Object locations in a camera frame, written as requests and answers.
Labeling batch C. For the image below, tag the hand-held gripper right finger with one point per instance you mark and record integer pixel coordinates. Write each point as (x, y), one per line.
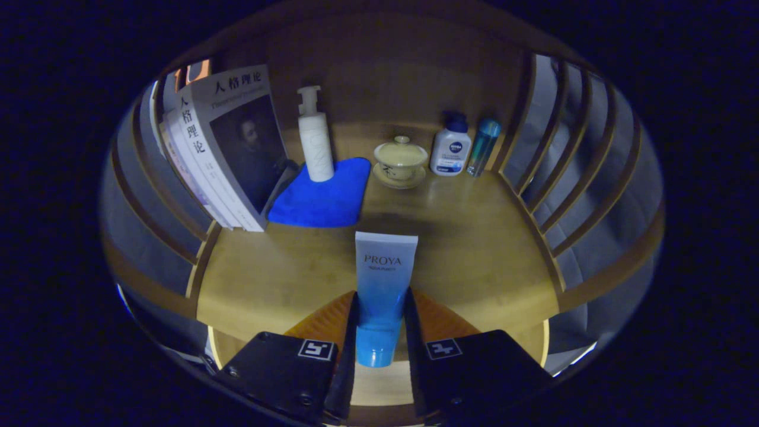
(413, 356)

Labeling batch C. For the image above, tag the wooden cabinet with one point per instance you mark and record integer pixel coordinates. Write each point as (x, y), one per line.
(385, 59)

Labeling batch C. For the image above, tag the pale purple book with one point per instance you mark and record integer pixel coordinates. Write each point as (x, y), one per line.
(163, 127)

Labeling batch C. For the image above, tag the white book with portrait cover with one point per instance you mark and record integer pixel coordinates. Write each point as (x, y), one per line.
(237, 148)

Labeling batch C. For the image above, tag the blue folded cloth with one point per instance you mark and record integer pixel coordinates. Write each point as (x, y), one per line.
(320, 198)

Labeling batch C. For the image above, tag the white pump bottle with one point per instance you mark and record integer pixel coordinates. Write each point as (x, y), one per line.
(315, 148)

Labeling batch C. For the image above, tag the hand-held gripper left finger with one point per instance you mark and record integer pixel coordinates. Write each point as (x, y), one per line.
(350, 356)

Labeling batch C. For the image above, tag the wooden countertop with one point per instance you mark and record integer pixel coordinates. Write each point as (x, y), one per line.
(474, 237)

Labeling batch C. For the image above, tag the white bottle with blue cap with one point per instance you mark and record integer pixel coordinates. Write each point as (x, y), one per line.
(450, 151)

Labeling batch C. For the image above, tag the blue cleanser tube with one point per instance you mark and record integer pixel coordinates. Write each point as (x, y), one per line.
(384, 279)

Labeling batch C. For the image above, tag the beige saucer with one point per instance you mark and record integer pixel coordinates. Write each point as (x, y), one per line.
(409, 183)

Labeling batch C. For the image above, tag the slim teal bottle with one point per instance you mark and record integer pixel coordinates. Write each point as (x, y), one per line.
(483, 148)

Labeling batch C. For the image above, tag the beige lidded teacup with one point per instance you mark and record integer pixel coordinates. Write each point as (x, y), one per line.
(400, 157)

